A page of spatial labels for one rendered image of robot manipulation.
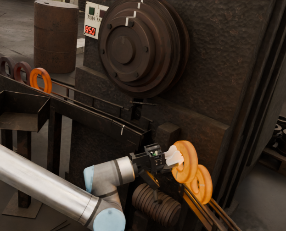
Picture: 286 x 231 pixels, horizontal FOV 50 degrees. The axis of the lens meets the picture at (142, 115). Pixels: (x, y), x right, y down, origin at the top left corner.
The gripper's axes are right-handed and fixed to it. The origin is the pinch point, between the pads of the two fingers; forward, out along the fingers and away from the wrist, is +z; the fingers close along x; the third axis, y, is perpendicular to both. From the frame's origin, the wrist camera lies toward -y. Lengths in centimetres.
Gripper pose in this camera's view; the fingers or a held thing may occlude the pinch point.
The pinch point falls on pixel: (184, 157)
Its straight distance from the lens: 114.5
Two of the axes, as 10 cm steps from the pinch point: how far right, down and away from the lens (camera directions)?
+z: 9.5, -2.4, 2.2
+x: -3.1, -4.5, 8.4
